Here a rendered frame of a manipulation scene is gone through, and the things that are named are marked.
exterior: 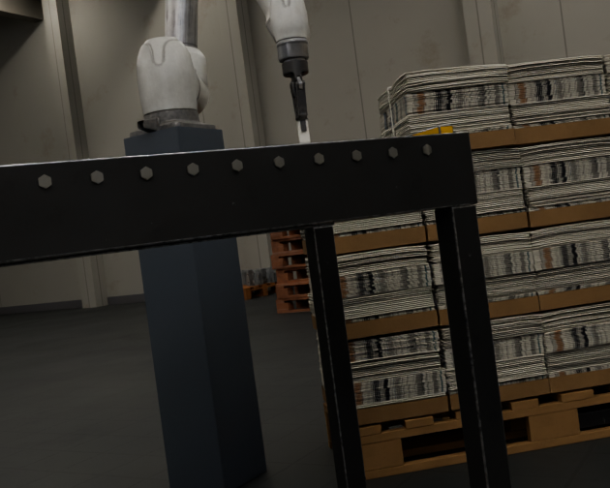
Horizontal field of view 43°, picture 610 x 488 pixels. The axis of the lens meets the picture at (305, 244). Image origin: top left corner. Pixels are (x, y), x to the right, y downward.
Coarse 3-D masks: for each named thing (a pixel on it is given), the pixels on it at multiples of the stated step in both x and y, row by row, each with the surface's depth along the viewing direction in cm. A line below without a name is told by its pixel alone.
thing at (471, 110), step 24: (432, 72) 207; (456, 72) 207; (480, 72) 208; (504, 72) 209; (408, 96) 206; (432, 96) 207; (456, 96) 208; (480, 96) 209; (504, 96) 210; (408, 120) 207; (432, 120) 207; (456, 120) 208; (480, 120) 209; (504, 120) 210
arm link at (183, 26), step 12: (168, 0) 235; (180, 0) 234; (192, 0) 235; (168, 12) 235; (180, 12) 234; (192, 12) 236; (168, 24) 235; (180, 24) 234; (192, 24) 236; (168, 36) 235; (180, 36) 234; (192, 36) 236; (192, 48) 234; (192, 60) 232; (204, 60) 238; (204, 72) 237; (204, 84) 237; (204, 96) 236
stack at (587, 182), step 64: (512, 192) 211; (576, 192) 213; (384, 256) 205; (512, 256) 210; (576, 256) 212; (512, 320) 210; (576, 320) 213; (384, 384) 206; (448, 384) 207; (384, 448) 205; (448, 448) 221; (512, 448) 210
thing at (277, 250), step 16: (272, 240) 687; (288, 240) 679; (272, 256) 690; (288, 256) 699; (304, 256) 715; (288, 272) 690; (304, 272) 714; (288, 288) 681; (304, 288) 709; (288, 304) 683; (304, 304) 712
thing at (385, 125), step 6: (384, 96) 233; (384, 102) 234; (384, 108) 236; (384, 114) 235; (384, 120) 236; (390, 120) 228; (384, 126) 237; (390, 126) 230; (384, 132) 236; (390, 132) 229
